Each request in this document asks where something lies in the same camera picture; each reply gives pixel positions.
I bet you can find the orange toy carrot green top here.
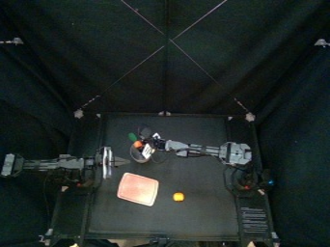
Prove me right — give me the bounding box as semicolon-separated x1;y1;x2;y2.
128;132;145;150

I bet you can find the grey bowl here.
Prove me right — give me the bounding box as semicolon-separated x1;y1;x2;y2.
128;141;155;165

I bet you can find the pink cutting board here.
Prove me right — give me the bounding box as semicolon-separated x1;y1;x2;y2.
116;172;161;207

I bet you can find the small orange toy fruit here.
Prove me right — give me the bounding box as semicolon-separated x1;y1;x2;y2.
171;191;186;203

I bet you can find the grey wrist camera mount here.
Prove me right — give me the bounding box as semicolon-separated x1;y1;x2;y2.
165;139;191;158

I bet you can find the black cable bundle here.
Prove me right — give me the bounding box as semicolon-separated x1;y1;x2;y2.
223;164;275;194
43;170;98;194

